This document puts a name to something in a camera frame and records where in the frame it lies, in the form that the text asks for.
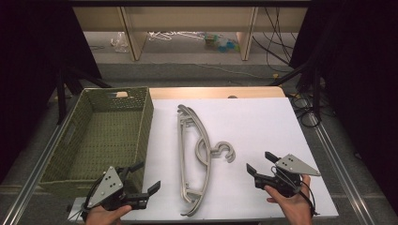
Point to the clear plastic bag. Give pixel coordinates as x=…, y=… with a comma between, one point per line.
x=120, y=42

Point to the aluminium rail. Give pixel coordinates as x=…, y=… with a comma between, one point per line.
x=341, y=168
x=37, y=175

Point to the white foam board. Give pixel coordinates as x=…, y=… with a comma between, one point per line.
x=256, y=131

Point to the black metal stand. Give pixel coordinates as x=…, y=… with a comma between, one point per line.
x=316, y=93
x=62, y=93

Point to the person's left hand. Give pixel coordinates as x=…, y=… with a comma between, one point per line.
x=104, y=216

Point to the light wooden desk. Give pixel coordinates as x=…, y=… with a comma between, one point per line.
x=187, y=18

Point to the colourful plastic toys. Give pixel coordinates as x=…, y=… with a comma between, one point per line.
x=222, y=43

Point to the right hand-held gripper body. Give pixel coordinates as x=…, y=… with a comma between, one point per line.
x=294, y=165

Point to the person's right hand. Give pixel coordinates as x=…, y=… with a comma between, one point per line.
x=292, y=207

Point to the green woven basket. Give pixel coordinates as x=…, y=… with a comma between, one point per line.
x=103, y=134

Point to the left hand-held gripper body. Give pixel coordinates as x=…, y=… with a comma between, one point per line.
x=106, y=186

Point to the dark curtain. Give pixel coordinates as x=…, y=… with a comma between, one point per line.
x=359, y=78
x=31, y=78

